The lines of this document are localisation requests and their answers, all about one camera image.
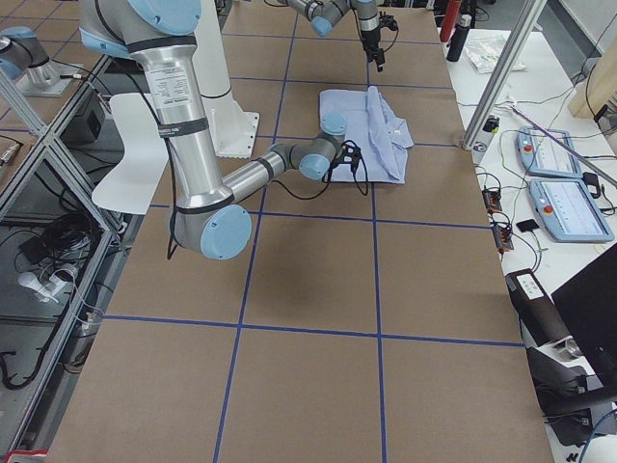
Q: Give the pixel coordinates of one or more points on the black bottle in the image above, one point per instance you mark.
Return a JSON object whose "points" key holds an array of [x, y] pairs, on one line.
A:
{"points": [[458, 38]]}

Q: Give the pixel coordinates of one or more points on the teach pendant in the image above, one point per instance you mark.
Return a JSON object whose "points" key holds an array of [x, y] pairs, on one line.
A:
{"points": [[543, 157], [568, 211]]}

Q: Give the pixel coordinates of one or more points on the plastic bag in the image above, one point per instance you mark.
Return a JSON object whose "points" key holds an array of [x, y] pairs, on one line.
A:
{"points": [[484, 53]]}

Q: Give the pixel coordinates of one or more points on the white central pedestal column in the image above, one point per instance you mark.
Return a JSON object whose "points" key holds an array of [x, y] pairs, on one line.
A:
{"points": [[232, 129]]}

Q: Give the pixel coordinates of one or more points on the light blue striped shirt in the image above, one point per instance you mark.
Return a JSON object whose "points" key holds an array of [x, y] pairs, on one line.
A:
{"points": [[383, 137]]}

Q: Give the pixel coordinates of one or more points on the black monitor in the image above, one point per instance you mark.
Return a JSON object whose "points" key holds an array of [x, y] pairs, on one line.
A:
{"points": [[587, 305]]}

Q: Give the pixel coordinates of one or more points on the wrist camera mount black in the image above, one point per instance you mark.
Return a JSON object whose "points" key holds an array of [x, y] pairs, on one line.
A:
{"points": [[351, 154], [388, 21]]}

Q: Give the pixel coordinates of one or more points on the red bottle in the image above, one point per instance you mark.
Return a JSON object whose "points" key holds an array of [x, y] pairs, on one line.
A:
{"points": [[449, 20]]}

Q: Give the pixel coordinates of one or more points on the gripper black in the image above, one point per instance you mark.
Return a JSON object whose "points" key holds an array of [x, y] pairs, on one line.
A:
{"points": [[370, 40]]}

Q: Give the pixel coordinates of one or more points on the lower teach pendant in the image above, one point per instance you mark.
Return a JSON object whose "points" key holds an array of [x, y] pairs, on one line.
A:
{"points": [[568, 211]]}

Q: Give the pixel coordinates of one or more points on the aluminium frame post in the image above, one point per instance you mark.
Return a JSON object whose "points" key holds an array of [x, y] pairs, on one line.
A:
{"points": [[510, 53]]}

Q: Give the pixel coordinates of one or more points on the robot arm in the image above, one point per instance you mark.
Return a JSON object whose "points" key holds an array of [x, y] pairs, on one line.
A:
{"points": [[207, 216], [325, 15]]}

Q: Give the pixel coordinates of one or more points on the upper teach pendant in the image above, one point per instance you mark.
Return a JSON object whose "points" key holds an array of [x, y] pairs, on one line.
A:
{"points": [[543, 157]]}

